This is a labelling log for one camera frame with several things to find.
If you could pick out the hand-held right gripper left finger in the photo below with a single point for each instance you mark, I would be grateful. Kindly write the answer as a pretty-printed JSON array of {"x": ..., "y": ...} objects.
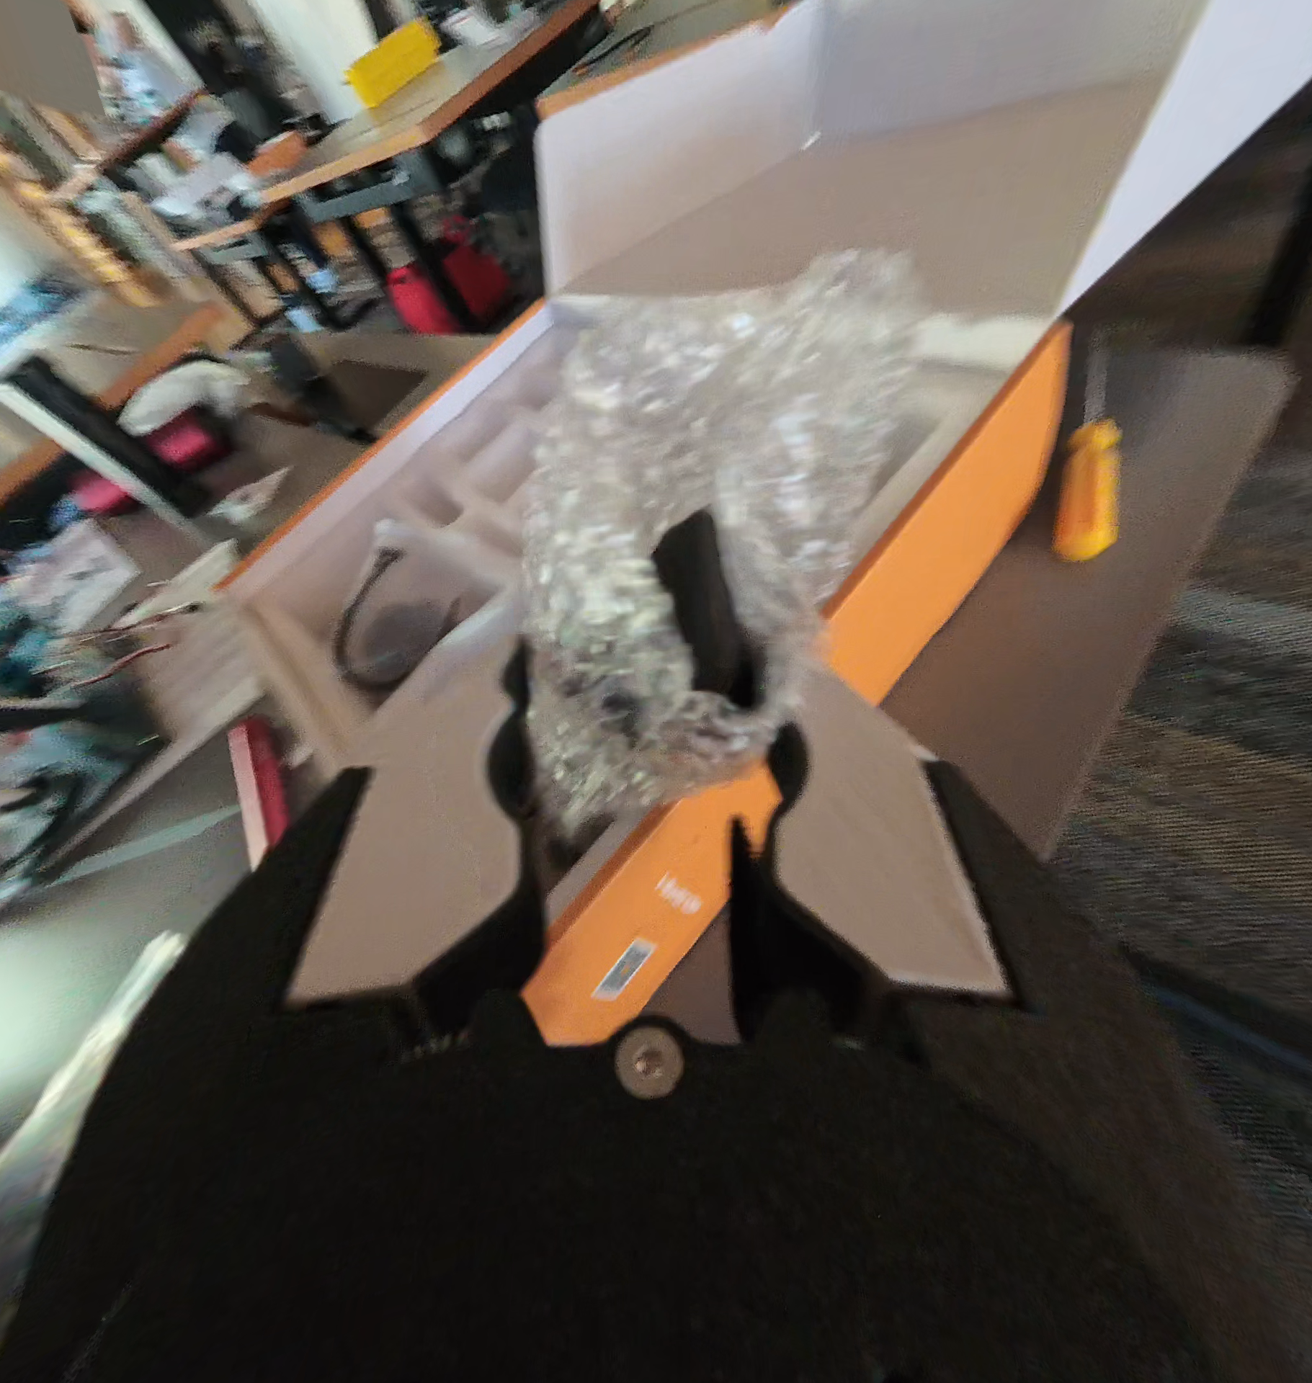
[{"x": 418, "y": 854}]

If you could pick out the brown wooden table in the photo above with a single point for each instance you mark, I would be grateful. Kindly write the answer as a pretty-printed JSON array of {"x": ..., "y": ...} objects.
[{"x": 418, "y": 119}]

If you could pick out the bubble wrap sheet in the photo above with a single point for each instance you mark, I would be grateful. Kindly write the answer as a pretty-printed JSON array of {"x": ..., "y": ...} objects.
[{"x": 667, "y": 433}]

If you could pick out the red electric screwdriver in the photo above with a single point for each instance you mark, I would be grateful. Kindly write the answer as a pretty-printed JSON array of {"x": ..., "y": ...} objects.
[{"x": 261, "y": 789}]

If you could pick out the orange and white cardboard box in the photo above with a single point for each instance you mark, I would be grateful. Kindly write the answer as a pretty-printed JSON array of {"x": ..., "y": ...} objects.
[{"x": 937, "y": 562}]

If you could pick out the red bag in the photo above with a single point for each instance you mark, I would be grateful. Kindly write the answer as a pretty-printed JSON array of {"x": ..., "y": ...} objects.
[{"x": 440, "y": 286}]

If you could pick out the black power adapter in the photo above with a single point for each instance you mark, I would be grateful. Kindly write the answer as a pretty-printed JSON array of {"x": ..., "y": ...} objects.
[{"x": 699, "y": 606}]

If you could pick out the yellow box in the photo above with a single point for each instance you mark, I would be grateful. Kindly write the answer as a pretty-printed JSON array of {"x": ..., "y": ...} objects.
[{"x": 397, "y": 59}]

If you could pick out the white foam box tray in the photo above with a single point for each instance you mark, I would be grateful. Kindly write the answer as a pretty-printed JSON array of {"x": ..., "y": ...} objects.
[{"x": 483, "y": 454}]

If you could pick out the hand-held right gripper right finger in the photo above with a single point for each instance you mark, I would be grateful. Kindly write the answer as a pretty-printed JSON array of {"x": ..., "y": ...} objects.
[{"x": 883, "y": 865}]

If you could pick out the black rectangular panel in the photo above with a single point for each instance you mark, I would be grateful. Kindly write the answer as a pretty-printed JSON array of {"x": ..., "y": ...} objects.
[{"x": 364, "y": 390}]

